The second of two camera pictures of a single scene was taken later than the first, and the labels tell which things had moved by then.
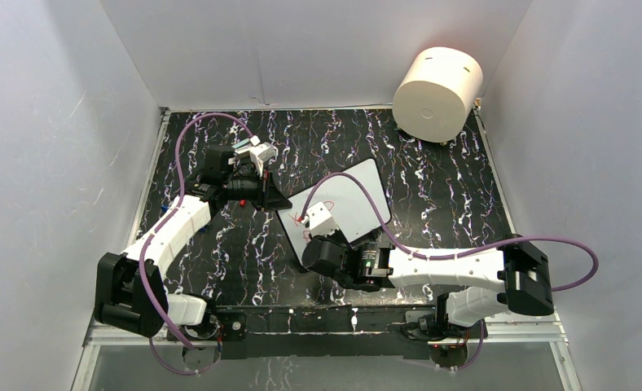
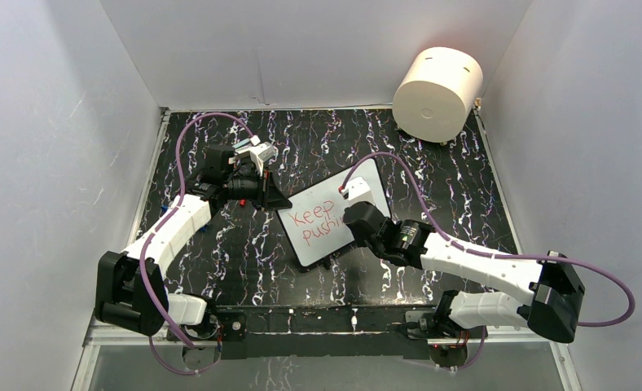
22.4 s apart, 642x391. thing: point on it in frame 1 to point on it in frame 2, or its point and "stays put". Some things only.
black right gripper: [326, 238] to [357, 240]
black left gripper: [273, 198] stays put
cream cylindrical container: [437, 90] stays put
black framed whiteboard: [351, 208] stays put
